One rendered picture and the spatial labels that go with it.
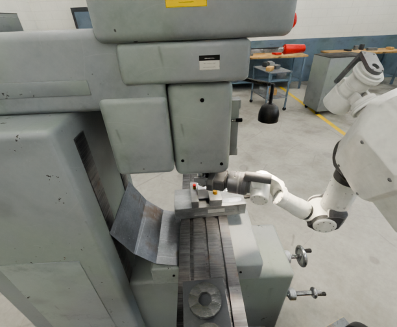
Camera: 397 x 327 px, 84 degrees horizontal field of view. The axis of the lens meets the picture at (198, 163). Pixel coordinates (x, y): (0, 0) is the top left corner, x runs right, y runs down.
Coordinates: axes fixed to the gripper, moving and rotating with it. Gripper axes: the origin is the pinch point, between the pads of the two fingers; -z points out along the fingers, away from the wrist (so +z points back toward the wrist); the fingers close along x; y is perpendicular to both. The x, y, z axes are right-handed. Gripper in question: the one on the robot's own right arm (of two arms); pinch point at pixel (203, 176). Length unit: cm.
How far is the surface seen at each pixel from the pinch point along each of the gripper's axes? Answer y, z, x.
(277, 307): 81, 41, 1
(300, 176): 124, 68, -192
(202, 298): 10.0, 12.7, 40.1
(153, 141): -23.6, -9.6, 16.7
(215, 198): 17.6, 3.2, -7.7
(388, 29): -8, 300, -813
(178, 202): 21.4, -14.9, -3.4
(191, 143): -20.9, 0.2, 10.7
